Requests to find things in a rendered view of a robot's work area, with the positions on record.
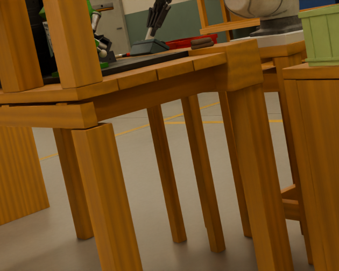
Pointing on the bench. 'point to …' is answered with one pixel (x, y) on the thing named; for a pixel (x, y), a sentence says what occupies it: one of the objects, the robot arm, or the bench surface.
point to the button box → (148, 47)
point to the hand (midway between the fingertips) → (150, 36)
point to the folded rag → (202, 43)
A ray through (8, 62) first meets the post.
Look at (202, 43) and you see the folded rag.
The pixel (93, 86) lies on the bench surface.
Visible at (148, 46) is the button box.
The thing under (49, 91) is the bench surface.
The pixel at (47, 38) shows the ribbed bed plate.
